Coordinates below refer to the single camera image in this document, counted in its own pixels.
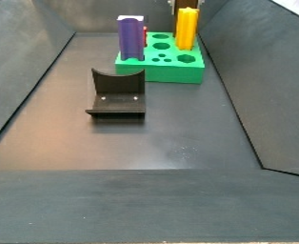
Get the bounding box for green shape board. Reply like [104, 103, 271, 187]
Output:
[116, 31, 204, 84]

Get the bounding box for black curved holder stand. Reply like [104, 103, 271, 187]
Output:
[85, 69, 147, 116]

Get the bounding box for red peg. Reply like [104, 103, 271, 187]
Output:
[144, 26, 148, 47]

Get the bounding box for purple shaped peg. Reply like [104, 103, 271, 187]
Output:
[117, 15, 145, 61]

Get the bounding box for yellow star peg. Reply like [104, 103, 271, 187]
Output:
[176, 7, 200, 51]

